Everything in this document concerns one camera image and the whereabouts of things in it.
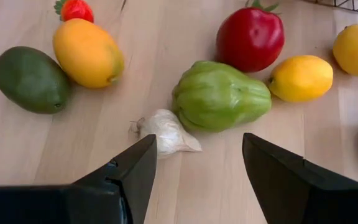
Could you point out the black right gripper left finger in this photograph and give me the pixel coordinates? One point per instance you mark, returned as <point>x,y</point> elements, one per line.
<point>135,174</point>

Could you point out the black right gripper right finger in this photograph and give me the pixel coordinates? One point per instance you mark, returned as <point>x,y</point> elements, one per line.
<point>291,186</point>

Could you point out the white onion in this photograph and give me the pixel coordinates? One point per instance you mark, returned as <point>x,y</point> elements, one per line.
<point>166,130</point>

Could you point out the yellow lemon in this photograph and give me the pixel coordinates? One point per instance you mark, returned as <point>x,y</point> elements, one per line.
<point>357,49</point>
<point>300,77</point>

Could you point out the light green chayote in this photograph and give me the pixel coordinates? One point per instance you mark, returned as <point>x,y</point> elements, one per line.
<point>219,96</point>

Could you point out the orange yellow mango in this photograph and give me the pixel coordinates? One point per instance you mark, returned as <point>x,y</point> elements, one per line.
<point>87,53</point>

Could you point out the dark green avocado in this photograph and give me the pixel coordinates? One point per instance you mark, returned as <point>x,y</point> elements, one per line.
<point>31,79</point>

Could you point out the red apple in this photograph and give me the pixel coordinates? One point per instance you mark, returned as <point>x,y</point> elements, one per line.
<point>250,40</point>

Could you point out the small red strawberry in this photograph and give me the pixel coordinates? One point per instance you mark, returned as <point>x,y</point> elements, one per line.
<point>76,11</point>

